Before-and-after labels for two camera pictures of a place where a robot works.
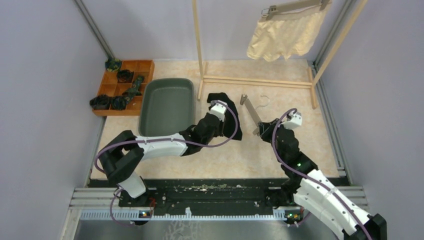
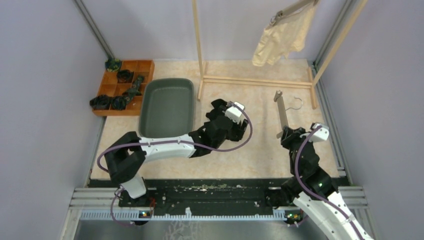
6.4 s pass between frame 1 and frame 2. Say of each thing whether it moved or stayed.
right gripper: moved
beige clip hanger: moved
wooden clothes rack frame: stayed
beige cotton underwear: moved
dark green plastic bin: stayed
